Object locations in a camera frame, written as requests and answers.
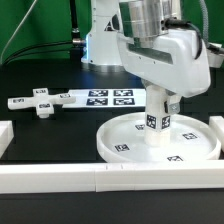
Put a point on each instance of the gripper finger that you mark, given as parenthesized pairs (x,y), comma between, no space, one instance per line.
(172,104)

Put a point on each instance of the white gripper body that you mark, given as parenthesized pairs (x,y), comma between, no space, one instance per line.
(170,63)

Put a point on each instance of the white round table top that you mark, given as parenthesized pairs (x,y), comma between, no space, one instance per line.
(129,138)

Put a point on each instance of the white cross-shaped table base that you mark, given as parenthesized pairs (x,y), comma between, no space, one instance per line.
(42,101)

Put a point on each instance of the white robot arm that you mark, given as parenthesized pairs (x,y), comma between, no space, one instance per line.
(148,38)

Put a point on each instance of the white marker sheet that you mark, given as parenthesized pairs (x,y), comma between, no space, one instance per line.
(107,98)

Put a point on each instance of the white front rail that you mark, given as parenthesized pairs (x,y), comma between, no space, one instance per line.
(103,177)

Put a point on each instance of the white left bracket block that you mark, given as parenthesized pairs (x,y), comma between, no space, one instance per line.
(6,135)

